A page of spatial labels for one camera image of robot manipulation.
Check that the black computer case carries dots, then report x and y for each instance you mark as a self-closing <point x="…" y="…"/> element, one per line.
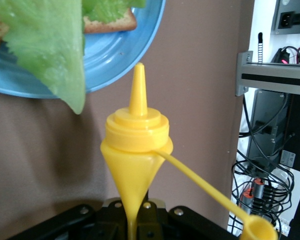
<point x="270" y="112"/>

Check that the blue round plate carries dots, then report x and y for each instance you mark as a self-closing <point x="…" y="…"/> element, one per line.
<point x="120" y="50"/>

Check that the green lettuce leaf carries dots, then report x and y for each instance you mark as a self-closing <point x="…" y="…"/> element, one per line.
<point x="47" y="37"/>

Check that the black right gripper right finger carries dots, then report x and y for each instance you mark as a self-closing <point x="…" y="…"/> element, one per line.
<point x="185" y="225"/>

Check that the brown bread slice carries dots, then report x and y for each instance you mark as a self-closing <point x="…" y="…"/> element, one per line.
<point x="107" y="26"/>

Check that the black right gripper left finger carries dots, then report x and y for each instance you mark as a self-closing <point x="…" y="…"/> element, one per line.
<point x="72" y="222"/>

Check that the grey connector orange cap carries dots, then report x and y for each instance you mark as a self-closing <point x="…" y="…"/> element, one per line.
<point x="258" y="188"/>
<point x="247" y="200"/>

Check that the yellow squeeze bottle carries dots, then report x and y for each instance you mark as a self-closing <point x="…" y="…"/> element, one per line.
<point x="137" y="150"/>

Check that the grey power supply unit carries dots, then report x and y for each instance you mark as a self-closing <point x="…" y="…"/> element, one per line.
<point x="290" y="17"/>

